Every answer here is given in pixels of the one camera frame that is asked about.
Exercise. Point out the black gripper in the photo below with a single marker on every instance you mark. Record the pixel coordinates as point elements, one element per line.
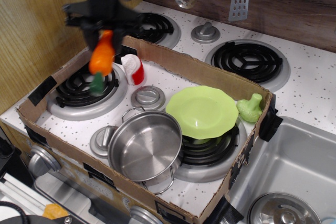
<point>94,15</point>

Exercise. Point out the orange toy carrot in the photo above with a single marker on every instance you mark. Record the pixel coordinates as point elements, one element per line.
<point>100,64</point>

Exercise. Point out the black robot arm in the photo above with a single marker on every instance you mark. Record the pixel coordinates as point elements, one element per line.
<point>93,16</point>

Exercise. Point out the light green plastic plate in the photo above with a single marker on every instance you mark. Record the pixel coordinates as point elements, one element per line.
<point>203,112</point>

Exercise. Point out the red white toy can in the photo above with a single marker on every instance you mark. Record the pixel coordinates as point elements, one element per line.
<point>133,69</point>

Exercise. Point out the back left black burner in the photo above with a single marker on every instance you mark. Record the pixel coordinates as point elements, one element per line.
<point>159,29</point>

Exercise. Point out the black burner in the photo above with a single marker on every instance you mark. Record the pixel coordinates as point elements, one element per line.
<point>73,101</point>
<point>210,159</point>
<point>159,29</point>
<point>255,60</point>

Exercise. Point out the front left black burner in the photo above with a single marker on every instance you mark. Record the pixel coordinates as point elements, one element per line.
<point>73,101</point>

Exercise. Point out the silver middle stove knob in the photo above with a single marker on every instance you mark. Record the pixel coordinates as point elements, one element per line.
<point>148,97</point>

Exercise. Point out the silver stove knob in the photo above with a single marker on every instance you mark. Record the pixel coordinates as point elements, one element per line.
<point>148,97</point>
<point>100,140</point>
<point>205,34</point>

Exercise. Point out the silver back stove knob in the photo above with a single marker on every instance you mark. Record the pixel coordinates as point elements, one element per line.
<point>205,34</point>

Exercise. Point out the silver front stove knob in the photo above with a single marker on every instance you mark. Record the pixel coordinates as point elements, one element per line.
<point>100,140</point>

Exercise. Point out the stainless steel pot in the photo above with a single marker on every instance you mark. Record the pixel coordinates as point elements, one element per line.
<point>147,147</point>

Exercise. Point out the brown cardboard fence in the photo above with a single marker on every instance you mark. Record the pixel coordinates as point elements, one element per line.
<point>172,72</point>

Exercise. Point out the hanging metal spatula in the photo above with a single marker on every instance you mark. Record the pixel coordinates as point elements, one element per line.
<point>238,10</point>

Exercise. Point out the silver oven front knob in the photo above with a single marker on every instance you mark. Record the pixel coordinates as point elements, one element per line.
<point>42,162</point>

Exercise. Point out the back right black burner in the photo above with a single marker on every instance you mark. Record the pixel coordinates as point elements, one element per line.
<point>255,60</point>

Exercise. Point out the front right black burner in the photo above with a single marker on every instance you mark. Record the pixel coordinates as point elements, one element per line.
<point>210,159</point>

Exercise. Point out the green toy broccoli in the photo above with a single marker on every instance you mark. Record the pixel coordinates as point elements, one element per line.
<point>250,110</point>

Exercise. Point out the silver lower front knob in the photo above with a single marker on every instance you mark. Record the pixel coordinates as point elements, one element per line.
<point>140,215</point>

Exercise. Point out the yellow sponge piece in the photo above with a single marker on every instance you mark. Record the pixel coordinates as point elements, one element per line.
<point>54,211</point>

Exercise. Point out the grey sink basin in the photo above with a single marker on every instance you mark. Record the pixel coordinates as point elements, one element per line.
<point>298,160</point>

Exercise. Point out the silver pot lid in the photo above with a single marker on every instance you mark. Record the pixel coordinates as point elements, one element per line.
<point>280,207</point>

